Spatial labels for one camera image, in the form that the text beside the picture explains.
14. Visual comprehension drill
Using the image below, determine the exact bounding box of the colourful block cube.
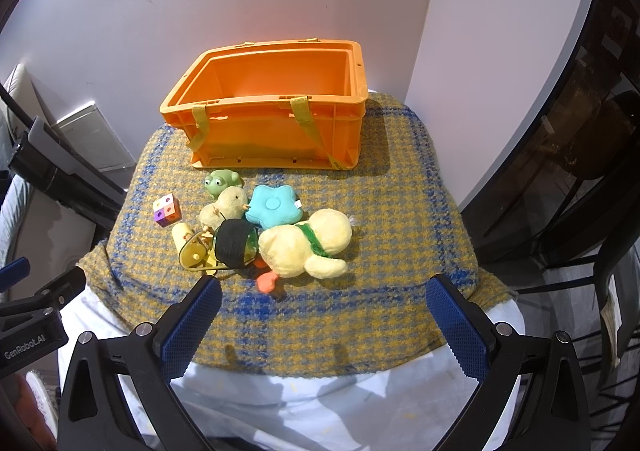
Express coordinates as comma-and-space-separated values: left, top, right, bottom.
153, 193, 182, 227

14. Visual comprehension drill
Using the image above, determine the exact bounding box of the yellow plastic toy cup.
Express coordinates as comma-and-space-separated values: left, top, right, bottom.
171, 222, 218, 277

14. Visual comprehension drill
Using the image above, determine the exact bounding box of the small yellow plush chick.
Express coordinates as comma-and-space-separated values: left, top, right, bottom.
198, 186, 248, 231

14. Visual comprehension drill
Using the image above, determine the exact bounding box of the green rubber frog toy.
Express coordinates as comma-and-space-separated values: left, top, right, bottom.
204, 168, 244, 199

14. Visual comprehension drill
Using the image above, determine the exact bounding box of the yellow plush duck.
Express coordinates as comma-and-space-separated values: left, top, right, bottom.
256, 208, 352, 294

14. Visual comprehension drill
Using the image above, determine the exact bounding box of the teal star plush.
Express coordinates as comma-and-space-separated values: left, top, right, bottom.
245, 185, 303, 230

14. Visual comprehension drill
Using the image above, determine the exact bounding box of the black grey stand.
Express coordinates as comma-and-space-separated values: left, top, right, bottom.
1, 89, 126, 230

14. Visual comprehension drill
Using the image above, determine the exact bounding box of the white bed sheet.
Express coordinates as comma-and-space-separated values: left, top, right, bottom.
55, 280, 526, 451

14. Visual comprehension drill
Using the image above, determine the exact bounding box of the black chair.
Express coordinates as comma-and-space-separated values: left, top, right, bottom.
514, 210, 640, 412

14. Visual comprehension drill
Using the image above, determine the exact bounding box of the yellow blue woven blanket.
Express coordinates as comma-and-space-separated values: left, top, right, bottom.
79, 93, 510, 379

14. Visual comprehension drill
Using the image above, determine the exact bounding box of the orange plastic storage crate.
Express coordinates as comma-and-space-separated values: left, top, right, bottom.
160, 38, 369, 171

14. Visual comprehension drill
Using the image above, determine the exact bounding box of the white wall panel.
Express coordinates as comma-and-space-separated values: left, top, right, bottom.
53, 100, 134, 172

